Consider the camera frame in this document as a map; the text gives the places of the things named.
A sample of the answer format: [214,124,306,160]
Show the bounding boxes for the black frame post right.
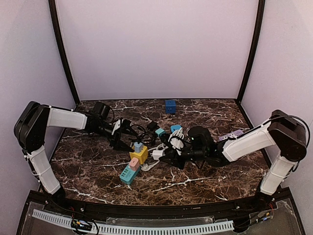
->
[236,0,266,105]

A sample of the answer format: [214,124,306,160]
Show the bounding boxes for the black front rail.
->
[29,187,291,222]

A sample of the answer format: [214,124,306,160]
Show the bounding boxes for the yellow cube plug adapter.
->
[129,145,149,165]

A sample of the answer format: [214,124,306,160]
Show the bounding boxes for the teal small charger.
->
[155,128,166,138]

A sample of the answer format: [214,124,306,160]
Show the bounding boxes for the black USB cable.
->
[131,124,159,147]

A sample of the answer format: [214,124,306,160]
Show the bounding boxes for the purple power strip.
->
[219,129,244,141]

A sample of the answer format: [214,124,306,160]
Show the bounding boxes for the teal power strip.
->
[119,164,141,185]

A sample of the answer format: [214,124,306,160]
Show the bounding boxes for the pink USB charger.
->
[129,158,140,171]

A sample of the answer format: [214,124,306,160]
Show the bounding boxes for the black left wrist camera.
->
[92,101,111,120]

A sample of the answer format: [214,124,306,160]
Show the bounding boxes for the dark blue cube adapter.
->
[165,100,176,114]

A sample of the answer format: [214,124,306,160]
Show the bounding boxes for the blue small charger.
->
[170,125,182,133]

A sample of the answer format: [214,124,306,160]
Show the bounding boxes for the black frame post left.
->
[48,0,80,106]

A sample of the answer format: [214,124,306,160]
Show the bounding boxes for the white power strip cord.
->
[148,143,172,167]

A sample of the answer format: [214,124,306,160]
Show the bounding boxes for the white slotted cable duct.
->
[31,209,235,235]

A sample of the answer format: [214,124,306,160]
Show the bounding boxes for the white three-pin plug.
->
[141,164,154,171]

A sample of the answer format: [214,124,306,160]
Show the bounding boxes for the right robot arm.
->
[159,110,311,197]

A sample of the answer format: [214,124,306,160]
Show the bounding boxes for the light blue USB charger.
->
[134,142,144,153]

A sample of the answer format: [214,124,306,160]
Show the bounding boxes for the black power adapter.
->
[147,121,159,132]

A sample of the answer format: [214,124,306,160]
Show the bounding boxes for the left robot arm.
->
[14,101,138,197]

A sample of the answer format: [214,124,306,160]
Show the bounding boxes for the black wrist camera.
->
[92,101,111,120]
[188,126,214,151]

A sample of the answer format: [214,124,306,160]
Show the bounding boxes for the white USB charger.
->
[152,150,164,161]

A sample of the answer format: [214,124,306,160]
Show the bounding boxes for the black frame post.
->
[236,0,266,105]
[48,0,80,106]

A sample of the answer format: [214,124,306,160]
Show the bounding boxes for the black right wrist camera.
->
[188,126,214,151]

